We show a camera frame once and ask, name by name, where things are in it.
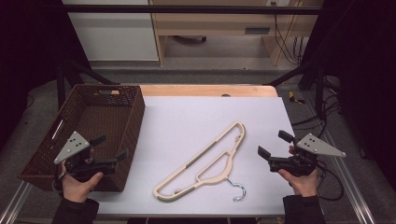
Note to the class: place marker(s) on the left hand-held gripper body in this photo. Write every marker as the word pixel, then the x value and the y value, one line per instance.
pixel 72 146

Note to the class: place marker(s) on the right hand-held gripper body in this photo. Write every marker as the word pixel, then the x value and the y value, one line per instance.
pixel 314 145

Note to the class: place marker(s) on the brown wicker basket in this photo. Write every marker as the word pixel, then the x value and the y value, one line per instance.
pixel 93 115

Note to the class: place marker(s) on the person's right hand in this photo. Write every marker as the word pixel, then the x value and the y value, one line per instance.
pixel 303 186

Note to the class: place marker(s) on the person's left hand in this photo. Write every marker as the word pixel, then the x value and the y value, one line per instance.
pixel 76 189

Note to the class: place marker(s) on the yellow and black tool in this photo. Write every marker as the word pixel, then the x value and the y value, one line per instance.
pixel 292 97

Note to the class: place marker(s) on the black metal stand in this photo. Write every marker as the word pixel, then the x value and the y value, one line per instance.
pixel 61 84
pixel 319 93

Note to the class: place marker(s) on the white table mat board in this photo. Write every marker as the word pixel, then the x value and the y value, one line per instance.
pixel 186 118

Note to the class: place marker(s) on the black curtain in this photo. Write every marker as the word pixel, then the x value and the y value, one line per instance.
pixel 367 62
pixel 28 46

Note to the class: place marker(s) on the white cabinet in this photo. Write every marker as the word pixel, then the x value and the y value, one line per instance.
pixel 115 34

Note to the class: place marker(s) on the light wooden desk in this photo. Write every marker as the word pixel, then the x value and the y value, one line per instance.
pixel 211 23

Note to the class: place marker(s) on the aluminium rail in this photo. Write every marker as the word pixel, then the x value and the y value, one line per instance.
pixel 351 186
pixel 14 203

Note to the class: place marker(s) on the black horizontal frame bar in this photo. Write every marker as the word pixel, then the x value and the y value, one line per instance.
pixel 186 9

